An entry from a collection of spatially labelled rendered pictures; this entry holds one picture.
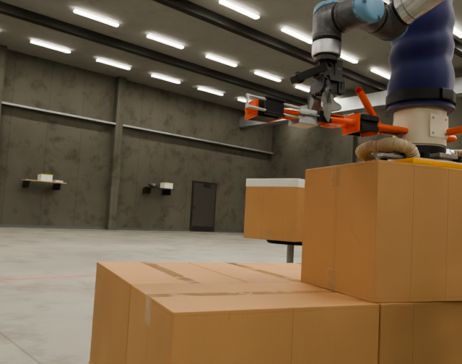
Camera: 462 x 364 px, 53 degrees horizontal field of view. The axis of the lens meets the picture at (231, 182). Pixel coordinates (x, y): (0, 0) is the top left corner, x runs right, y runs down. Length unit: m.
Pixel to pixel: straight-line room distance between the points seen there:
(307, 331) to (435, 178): 0.61
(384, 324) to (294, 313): 0.30
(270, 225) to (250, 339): 1.94
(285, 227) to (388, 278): 1.66
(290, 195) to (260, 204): 0.23
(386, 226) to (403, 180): 0.14
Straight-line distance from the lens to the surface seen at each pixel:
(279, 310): 1.19
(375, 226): 1.37
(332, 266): 1.54
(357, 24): 1.49
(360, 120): 1.52
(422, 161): 1.52
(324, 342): 1.29
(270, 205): 3.07
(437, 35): 1.73
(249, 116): 1.37
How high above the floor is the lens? 0.76
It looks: 4 degrees up
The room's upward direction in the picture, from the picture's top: 3 degrees clockwise
